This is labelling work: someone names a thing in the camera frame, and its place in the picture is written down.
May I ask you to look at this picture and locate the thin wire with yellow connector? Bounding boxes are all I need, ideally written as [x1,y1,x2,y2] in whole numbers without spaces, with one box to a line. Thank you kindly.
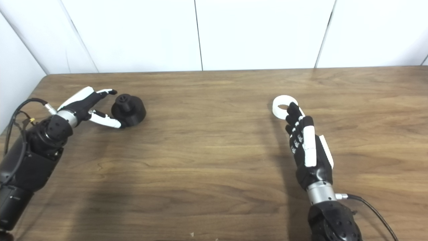
[19,111,36,132]

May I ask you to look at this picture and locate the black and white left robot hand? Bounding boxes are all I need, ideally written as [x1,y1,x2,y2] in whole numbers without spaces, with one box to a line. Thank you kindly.
[56,86,122,129]

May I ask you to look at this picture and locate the round black plastic part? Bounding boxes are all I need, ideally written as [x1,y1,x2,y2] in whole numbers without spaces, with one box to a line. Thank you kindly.
[111,94,147,128]

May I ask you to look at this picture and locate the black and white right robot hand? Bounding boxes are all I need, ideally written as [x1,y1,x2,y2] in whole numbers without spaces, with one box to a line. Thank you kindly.
[285,102,335,191]

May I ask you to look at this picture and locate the white plastic ring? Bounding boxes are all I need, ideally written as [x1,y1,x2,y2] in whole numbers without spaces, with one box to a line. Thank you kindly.
[272,95,299,120]

